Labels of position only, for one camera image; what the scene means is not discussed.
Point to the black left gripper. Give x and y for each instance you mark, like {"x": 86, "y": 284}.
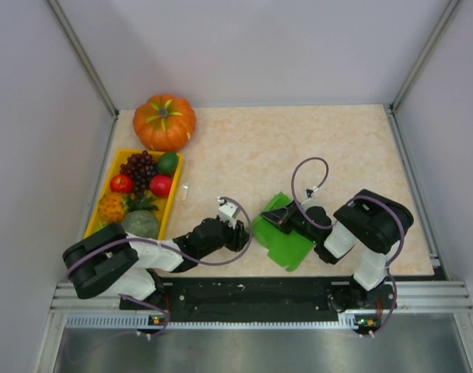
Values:
{"x": 238, "y": 235}

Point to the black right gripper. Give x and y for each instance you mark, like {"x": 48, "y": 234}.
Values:
{"x": 282, "y": 216}

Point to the green paper box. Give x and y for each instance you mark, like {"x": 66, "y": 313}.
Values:
{"x": 286, "y": 250}

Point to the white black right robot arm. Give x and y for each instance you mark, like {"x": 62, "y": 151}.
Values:
{"x": 377, "y": 223}

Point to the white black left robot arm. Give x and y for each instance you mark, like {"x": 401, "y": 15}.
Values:
{"x": 113, "y": 261}

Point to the small white paper scrap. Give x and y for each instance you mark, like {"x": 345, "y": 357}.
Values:
{"x": 184, "y": 191}

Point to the red tomato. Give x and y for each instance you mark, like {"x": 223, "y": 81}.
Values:
{"x": 160, "y": 186}

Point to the grey green melon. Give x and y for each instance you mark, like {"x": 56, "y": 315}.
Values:
{"x": 141, "y": 223}

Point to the green lime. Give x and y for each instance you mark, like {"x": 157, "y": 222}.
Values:
{"x": 167, "y": 163}

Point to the dark purple grape bunch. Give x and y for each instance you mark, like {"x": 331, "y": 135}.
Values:
{"x": 141, "y": 168}

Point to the red apple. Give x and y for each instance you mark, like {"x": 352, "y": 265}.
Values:
{"x": 121, "y": 183}

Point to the orange pineapple with leaves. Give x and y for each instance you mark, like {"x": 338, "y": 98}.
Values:
{"x": 113, "y": 207}

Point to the orange pumpkin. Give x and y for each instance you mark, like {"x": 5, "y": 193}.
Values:
{"x": 165, "y": 123}

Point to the yellow plastic tray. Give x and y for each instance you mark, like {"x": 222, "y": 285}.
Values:
{"x": 164, "y": 204}

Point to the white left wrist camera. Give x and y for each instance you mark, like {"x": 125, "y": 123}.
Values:
{"x": 227, "y": 212}

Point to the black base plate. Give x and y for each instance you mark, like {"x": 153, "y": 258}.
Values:
{"x": 268, "y": 299}

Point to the grey slotted cable duct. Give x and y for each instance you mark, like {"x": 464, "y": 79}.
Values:
{"x": 146, "y": 322}

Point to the aluminium corner post left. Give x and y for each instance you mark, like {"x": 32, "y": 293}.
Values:
{"x": 82, "y": 56}

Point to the aluminium corner post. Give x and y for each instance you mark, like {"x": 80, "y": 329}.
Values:
{"x": 82, "y": 56}
{"x": 450, "y": 11}

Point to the aluminium corner post right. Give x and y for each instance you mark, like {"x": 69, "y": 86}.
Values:
{"x": 450, "y": 11}

